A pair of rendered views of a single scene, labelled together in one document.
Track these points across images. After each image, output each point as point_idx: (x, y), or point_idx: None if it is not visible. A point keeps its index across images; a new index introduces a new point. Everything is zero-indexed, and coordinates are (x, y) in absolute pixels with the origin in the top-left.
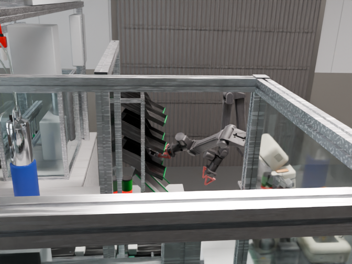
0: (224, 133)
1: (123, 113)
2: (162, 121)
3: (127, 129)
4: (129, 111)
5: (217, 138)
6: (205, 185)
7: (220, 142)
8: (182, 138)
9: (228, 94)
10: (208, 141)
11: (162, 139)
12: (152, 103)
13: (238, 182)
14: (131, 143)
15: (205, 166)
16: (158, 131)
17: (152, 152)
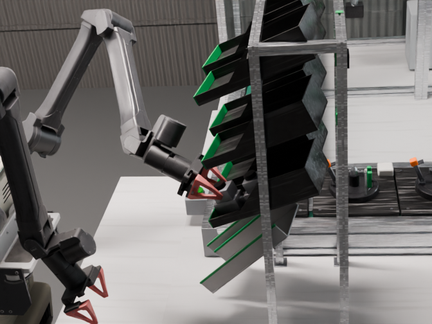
0: (123, 17)
1: (309, 76)
2: (222, 42)
3: (300, 65)
4: (296, 116)
5: (130, 36)
6: (105, 296)
7: (134, 29)
8: (171, 118)
9: (11, 69)
10: (135, 68)
11: (216, 140)
12: (227, 89)
13: (33, 263)
14: (294, 139)
15: (82, 306)
16: (216, 159)
17: (238, 213)
